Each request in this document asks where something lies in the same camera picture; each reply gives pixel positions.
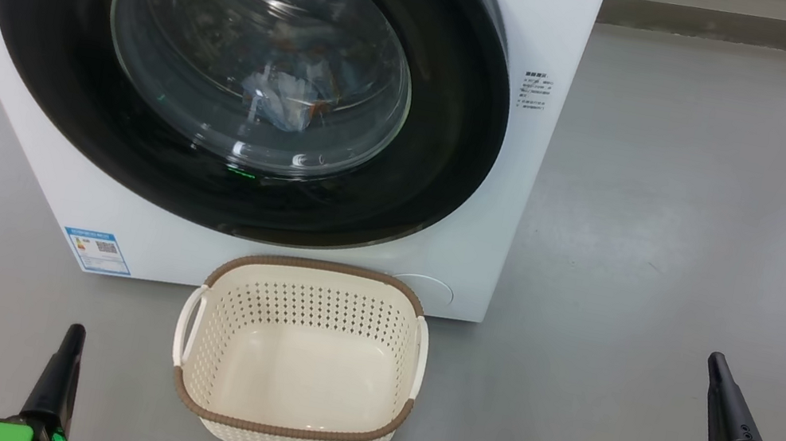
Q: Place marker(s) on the blue garment with orange print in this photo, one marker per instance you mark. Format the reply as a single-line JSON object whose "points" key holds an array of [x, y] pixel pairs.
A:
{"points": [[285, 100]]}

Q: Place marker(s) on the blue energy label sticker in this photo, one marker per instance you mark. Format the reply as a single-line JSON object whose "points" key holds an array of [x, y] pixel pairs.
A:
{"points": [[98, 252]]}

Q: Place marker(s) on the printed black text notice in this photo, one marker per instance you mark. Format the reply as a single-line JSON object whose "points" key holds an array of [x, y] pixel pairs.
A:
{"points": [[534, 92]]}

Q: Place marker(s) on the dark round washing machine door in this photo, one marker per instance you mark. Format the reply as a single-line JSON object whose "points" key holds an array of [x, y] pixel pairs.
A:
{"points": [[46, 30]]}

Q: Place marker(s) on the steel washing machine drum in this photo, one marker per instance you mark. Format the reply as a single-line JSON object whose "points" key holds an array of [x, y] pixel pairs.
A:
{"points": [[221, 4]]}

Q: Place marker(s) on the cream perforated laundry basket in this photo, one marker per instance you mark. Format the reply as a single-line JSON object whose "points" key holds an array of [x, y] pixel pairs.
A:
{"points": [[297, 373]]}

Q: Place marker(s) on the round white filter cover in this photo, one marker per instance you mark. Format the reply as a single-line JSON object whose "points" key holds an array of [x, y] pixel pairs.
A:
{"points": [[433, 292]]}

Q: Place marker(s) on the white washing machine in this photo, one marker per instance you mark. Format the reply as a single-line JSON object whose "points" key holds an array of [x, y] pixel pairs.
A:
{"points": [[519, 194]]}

